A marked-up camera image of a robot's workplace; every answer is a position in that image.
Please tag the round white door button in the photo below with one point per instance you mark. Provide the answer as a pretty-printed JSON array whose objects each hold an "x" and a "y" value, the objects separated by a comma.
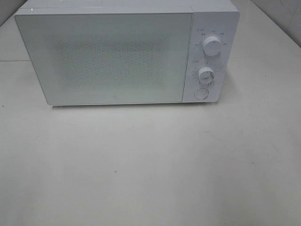
[{"x": 201, "y": 94}]

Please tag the white microwave knob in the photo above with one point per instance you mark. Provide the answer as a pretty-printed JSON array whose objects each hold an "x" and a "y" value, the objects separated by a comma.
[
  {"x": 212, "y": 45},
  {"x": 205, "y": 75}
]

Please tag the white microwave oven body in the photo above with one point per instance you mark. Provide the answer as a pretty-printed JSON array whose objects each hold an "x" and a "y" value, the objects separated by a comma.
[{"x": 209, "y": 17}]

